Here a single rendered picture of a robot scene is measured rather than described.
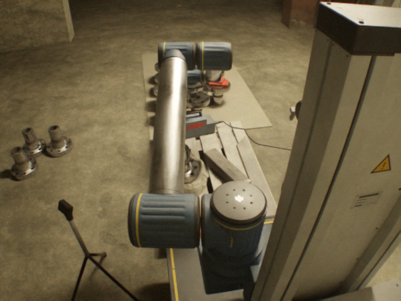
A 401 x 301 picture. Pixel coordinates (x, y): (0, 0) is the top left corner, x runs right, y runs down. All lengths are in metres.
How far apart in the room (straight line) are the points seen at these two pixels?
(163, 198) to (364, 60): 0.83
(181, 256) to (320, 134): 1.33
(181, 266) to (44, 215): 1.30
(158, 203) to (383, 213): 0.70
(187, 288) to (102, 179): 1.40
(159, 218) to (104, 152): 1.99
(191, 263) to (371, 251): 1.01
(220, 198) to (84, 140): 2.31
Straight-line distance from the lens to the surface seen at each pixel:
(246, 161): 2.56
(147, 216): 1.09
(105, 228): 2.39
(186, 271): 1.72
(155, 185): 1.17
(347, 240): 0.93
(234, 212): 1.05
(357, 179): 0.72
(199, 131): 2.79
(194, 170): 2.41
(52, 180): 2.89
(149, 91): 3.81
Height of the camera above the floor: 1.85
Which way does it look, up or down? 40 degrees down
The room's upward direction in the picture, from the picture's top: straight up
